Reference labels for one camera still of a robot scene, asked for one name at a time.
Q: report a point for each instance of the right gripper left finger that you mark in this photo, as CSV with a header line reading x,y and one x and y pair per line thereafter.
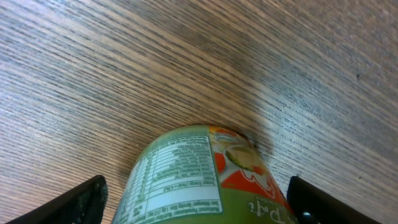
x,y
83,204

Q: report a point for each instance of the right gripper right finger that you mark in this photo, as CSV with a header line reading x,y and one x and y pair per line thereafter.
x,y
312,205

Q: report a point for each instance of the green lid spice jar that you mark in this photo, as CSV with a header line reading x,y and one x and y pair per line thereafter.
x,y
202,174

